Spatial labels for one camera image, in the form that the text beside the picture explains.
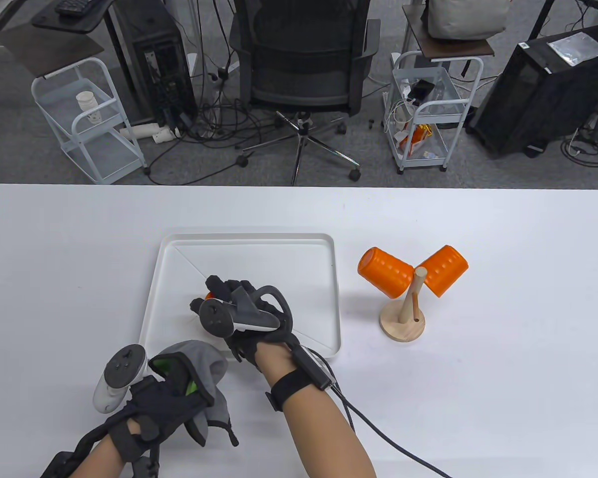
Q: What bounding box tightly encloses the person's right hand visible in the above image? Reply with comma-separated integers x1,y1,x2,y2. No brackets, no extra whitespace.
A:
189,275,302,371

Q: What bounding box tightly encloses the person's left hand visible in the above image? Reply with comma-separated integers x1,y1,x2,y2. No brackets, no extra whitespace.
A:
107,376,215,463

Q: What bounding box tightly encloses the grey hand controller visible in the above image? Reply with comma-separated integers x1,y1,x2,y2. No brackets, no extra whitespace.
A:
93,345,148,414
198,285,294,344

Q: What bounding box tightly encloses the green hand towel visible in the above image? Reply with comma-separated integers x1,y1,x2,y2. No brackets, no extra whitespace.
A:
148,340,240,447

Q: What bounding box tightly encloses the person's left forearm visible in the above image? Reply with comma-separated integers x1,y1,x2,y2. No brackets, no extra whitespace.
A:
77,421,143,478

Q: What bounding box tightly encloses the person's right forearm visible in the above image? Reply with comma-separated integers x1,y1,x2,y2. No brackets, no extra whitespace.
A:
256,341,378,478

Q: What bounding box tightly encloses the wooden cup rack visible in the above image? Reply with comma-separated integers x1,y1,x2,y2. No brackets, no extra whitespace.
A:
380,266,427,343

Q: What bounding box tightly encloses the white rectangular tray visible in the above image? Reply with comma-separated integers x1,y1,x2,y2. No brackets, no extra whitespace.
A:
139,233,341,366

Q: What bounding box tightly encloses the white power strip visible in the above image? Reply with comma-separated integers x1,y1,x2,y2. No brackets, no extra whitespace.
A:
120,123,182,145

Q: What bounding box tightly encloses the orange snack packet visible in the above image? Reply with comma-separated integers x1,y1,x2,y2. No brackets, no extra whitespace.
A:
399,124,433,155

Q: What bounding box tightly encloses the black office chair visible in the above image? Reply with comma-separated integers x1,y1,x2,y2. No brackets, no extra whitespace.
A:
229,0,382,186

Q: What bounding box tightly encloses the white patterned container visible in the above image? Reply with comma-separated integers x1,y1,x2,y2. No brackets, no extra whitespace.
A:
76,91,103,124

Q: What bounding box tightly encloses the black computer tower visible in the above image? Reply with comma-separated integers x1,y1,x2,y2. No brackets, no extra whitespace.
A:
466,25,598,159
105,0,198,129

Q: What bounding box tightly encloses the black power adapter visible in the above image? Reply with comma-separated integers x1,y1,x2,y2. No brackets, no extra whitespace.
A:
410,80,435,103

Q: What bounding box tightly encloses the brown wooden board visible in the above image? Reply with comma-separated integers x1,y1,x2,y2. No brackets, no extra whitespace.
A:
0,25,105,79
403,5,495,60

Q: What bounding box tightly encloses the dark keyboard shelf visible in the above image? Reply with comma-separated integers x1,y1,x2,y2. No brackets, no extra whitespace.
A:
32,0,115,34

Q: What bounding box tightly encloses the black keyboard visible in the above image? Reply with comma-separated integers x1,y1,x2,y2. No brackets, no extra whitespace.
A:
55,0,94,18

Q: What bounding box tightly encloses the grey fabric bag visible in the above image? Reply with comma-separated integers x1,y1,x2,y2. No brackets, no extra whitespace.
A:
421,0,509,40

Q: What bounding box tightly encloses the silver foil bag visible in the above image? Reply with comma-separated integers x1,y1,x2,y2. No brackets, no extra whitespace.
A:
547,34,598,67

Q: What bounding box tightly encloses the black wrist strap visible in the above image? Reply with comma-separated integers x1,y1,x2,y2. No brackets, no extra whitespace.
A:
41,451,85,478
265,349,337,413

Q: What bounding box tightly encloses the black glove cable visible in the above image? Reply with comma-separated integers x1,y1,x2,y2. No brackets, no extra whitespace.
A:
306,348,454,478

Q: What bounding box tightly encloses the tangle of black floor cables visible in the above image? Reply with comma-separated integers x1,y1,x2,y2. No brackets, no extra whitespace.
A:
145,65,290,186

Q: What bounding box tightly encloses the white wire cart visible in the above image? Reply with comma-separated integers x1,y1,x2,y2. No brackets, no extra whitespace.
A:
383,51,484,174
31,57,151,185

